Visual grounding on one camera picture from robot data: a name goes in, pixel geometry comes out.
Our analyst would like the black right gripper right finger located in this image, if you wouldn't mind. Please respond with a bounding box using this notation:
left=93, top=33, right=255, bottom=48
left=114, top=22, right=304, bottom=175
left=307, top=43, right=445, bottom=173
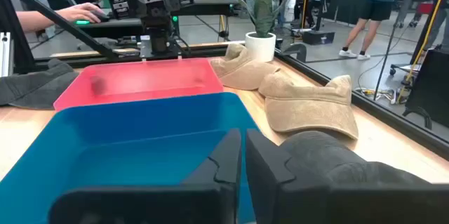
left=245, top=128, right=449, bottom=224

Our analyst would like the tan corduroy cap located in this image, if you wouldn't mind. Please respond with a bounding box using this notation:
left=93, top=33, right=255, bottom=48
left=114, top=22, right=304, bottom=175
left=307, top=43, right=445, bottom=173
left=258, top=69, right=359, bottom=140
left=210, top=43, right=281, bottom=91

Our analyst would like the dark gray cap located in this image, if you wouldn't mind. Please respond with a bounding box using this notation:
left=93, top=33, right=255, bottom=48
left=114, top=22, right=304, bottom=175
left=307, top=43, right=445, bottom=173
left=280, top=131, right=431, bottom=187
left=0, top=58, right=80, bottom=110

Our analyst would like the blue plastic bin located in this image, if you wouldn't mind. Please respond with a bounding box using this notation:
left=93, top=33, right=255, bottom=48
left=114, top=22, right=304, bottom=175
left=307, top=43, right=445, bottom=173
left=0, top=92, right=261, bottom=224

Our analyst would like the silver aluminium bracket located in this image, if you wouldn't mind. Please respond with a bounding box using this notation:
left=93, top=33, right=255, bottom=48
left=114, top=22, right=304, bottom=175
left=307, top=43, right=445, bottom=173
left=0, top=32, right=14, bottom=77

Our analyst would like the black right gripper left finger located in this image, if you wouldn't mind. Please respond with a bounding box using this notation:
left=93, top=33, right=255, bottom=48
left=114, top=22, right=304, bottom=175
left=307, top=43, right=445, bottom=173
left=48, top=128, right=243, bottom=224

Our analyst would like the white cable bundle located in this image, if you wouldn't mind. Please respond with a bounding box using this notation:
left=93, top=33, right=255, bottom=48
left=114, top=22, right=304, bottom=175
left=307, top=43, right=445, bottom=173
left=356, top=86, right=399, bottom=106

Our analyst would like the black cart base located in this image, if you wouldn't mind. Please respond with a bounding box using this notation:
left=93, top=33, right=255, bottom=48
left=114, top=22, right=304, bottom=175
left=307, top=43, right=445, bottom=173
left=302, top=29, right=336, bottom=46

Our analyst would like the pink translucent plastic bin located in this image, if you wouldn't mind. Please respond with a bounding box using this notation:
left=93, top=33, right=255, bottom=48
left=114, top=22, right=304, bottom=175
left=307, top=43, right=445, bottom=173
left=53, top=58, right=225, bottom=112

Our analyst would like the yellow cable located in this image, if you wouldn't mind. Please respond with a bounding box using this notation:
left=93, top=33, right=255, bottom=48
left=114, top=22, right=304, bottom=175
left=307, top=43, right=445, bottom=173
left=396, top=0, right=449, bottom=105

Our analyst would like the black computer mouse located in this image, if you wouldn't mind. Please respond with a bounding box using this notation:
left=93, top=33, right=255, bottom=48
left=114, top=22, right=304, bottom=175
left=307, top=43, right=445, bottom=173
left=91, top=11, right=112, bottom=23

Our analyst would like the grey side desk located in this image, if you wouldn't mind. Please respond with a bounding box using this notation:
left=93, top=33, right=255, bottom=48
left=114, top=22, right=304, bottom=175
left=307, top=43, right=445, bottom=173
left=171, top=0, right=240, bottom=18

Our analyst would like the black rig frame strut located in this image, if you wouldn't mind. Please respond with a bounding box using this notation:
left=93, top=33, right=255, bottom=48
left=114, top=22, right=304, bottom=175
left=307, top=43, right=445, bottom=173
left=0, top=0, right=120, bottom=62

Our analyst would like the person's forearm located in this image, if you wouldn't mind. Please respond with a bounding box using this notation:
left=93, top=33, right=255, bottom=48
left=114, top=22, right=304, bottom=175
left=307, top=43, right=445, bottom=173
left=15, top=8, right=62, bottom=34

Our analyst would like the green snake plant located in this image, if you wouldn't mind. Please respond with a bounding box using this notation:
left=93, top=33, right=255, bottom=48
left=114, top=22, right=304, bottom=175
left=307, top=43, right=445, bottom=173
left=224, top=0, right=296, bottom=39

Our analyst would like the person's hand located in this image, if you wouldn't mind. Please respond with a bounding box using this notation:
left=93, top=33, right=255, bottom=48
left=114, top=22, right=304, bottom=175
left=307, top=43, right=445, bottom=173
left=55, top=2, right=106, bottom=24

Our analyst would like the black equipment box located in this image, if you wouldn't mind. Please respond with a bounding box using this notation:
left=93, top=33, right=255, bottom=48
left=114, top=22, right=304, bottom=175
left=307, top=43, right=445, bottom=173
left=402, top=47, right=449, bottom=130

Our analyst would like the white plant pot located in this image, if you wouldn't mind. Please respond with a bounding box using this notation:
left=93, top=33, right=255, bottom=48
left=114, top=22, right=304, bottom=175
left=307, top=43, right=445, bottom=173
left=244, top=31, right=277, bottom=63

